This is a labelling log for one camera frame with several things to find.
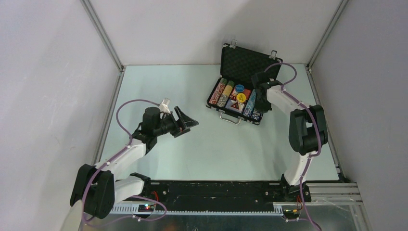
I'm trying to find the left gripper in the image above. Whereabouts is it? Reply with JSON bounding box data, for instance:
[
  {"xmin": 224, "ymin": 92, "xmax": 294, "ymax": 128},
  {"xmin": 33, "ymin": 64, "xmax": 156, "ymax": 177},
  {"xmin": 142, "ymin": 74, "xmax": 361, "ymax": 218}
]
[{"xmin": 153, "ymin": 106, "xmax": 198, "ymax": 138}]

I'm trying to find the yellow big blind button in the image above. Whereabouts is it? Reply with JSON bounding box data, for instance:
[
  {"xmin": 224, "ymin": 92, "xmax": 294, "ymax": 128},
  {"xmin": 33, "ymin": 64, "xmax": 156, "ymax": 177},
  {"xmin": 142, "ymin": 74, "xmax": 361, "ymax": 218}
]
[{"xmin": 236, "ymin": 93, "xmax": 247, "ymax": 103}]

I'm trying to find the black poker set case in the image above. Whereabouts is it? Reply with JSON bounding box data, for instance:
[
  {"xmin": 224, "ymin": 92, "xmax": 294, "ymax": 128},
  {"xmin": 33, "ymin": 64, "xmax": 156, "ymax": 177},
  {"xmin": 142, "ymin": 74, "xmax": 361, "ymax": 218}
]
[{"xmin": 205, "ymin": 40, "xmax": 283, "ymax": 125}]

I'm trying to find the blue playing card deck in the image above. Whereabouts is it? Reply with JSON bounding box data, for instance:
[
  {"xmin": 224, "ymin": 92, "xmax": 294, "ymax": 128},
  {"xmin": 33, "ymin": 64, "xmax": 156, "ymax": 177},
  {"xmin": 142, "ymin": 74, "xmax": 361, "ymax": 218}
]
[{"xmin": 225, "ymin": 99, "xmax": 245, "ymax": 114}]

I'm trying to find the all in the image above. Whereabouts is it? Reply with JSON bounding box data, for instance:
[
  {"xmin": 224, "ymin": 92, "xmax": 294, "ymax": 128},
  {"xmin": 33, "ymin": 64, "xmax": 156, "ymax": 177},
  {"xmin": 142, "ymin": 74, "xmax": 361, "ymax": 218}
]
[{"xmin": 227, "ymin": 100, "xmax": 242, "ymax": 113}]

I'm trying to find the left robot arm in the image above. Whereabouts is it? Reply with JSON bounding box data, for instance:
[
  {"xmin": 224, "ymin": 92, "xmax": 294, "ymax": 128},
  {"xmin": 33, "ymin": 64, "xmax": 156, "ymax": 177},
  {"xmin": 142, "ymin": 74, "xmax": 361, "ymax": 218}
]
[{"xmin": 69, "ymin": 98, "xmax": 199, "ymax": 219}]

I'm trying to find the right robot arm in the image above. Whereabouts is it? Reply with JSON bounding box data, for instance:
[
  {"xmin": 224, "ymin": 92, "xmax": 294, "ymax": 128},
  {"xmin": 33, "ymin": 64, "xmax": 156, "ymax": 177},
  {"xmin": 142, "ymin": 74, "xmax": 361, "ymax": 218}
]
[{"xmin": 177, "ymin": 71, "xmax": 328, "ymax": 201}]

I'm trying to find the red card deck in case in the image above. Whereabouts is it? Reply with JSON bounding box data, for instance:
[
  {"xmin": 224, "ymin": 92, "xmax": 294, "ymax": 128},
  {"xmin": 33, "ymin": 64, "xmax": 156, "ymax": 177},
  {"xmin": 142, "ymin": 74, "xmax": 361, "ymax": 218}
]
[{"xmin": 229, "ymin": 89, "xmax": 251, "ymax": 101}]

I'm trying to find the blue dealer button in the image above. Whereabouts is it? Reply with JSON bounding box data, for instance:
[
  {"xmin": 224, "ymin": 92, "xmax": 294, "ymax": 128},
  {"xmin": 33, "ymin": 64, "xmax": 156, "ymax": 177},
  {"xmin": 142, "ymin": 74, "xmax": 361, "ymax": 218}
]
[{"xmin": 235, "ymin": 84, "xmax": 245, "ymax": 93}]

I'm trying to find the light blue chip stack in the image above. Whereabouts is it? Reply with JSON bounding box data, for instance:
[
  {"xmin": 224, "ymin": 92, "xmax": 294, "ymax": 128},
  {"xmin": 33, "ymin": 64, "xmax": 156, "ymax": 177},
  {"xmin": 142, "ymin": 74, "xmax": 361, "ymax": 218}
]
[{"xmin": 242, "ymin": 90, "xmax": 256, "ymax": 117}]

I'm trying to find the grey poker chip stack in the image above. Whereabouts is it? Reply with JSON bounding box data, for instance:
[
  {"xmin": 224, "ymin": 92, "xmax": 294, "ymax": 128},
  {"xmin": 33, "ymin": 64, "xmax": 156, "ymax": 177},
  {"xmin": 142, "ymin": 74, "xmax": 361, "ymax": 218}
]
[{"xmin": 217, "ymin": 80, "xmax": 235, "ymax": 107}]

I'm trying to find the red poker chip stack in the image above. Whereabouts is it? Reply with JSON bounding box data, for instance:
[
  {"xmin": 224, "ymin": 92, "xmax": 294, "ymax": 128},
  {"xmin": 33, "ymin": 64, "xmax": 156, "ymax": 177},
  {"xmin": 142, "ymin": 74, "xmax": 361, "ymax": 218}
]
[{"xmin": 209, "ymin": 78, "xmax": 228, "ymax": 104}]

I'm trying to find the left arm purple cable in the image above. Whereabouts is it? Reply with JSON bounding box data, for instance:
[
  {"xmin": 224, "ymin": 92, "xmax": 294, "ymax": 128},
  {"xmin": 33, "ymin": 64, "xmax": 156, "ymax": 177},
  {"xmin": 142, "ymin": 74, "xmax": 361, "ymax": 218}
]
[{"xmin": 81, "ymin": 99, "xmax": 168, "ymax": 224}]

